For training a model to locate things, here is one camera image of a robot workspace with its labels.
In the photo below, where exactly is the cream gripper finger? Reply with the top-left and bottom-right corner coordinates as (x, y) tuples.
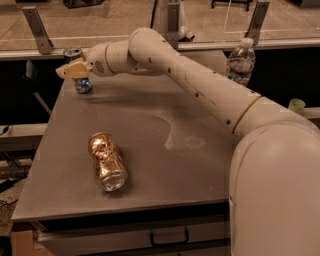
(56, 58), (91, 79)

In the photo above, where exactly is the blue silver redbull can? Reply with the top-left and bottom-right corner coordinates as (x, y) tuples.
(63, 47), (92, 94)

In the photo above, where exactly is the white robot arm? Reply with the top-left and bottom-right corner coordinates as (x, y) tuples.
(57, 28), (320, 256)

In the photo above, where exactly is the crushed gold can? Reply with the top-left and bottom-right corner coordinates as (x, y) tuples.
(88, 132), (128, 192)

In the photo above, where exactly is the clear plastic water bottle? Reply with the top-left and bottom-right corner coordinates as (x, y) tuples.
(225, 38), (256, 87)

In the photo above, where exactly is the grey table drawer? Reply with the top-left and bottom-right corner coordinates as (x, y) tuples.
(38, 222), (231, 256)

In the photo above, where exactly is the left metal bracket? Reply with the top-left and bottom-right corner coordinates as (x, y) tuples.
(22, 6), (53, 55)

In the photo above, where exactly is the metal bracket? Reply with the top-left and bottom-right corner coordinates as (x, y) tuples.
(22, 6), (53, 55)
(168, 0), (180, 48)
(245, 0), (270, 46)

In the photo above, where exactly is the metal rail with glass panel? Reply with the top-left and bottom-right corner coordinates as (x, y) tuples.
(0, 38), (320, 61)

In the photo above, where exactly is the middle metal bracket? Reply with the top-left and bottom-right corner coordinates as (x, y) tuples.
(168, 0), (180, 48)

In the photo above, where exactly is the right metal bracket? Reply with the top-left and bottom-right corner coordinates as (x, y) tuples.
(245, 0), (270, 46)

